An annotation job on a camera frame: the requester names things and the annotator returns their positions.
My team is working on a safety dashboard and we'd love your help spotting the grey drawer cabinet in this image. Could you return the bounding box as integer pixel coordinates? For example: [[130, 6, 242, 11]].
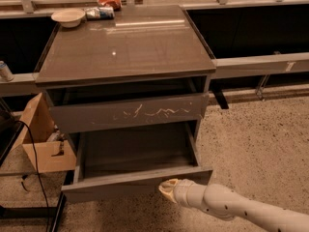
[[34, 4, 217, 140]]

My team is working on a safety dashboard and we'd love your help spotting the white can on rail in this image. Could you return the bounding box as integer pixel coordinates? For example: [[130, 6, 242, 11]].
[[0, 61, 14, 81]]

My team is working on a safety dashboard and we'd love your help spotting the white ceramic bowl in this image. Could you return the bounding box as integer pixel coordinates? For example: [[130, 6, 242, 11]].
[[51, 8, 85, 28]]

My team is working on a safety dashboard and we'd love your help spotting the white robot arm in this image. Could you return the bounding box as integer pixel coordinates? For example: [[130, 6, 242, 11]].
[[158, 179, 309, 232]]

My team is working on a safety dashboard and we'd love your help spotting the brown cardboard box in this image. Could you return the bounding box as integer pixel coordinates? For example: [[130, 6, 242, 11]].
[[14, 93, 76, 173]]

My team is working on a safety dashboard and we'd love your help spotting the black metal frame stand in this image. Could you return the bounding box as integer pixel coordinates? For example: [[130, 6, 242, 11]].
[[0, 110, 67, 232]]

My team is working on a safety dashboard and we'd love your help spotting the black cable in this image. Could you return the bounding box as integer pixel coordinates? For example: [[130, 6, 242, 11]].
[[15, 119, 52, 232]]

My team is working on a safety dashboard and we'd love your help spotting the red snack bag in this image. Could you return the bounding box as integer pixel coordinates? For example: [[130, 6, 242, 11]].
[[97, 0, 122, 11]]

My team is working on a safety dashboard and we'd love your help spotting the scratched grey top drawer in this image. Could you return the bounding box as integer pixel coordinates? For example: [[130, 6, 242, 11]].
[[50, 93, 209, 133]]

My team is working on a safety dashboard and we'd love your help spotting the grey metal railing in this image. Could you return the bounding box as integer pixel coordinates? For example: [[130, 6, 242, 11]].
[[0, 52, 309, 97]]

